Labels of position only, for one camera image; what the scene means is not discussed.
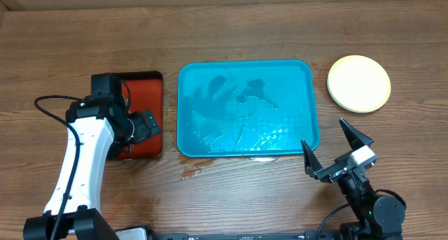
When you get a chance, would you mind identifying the yellow plate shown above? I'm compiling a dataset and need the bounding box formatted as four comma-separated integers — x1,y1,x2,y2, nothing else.
327,55,391,113

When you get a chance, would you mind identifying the teal plastic tray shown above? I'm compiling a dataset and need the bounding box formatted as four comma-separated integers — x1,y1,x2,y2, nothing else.
176,59,320,158

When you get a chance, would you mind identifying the black tray with red liquid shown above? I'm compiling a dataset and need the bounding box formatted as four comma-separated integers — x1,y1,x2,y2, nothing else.
111,71,163,160

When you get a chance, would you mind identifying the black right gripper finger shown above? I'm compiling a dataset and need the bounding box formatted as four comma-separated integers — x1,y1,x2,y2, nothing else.
339,118,374,150
301,139,323,179

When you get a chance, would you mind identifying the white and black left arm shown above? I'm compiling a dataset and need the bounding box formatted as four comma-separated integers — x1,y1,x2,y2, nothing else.
23,94,161,240

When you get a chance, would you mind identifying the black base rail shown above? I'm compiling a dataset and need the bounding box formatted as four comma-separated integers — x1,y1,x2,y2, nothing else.
115,226,403,240

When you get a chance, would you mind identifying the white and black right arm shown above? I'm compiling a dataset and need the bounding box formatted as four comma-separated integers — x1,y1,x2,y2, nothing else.
301,118,407,239

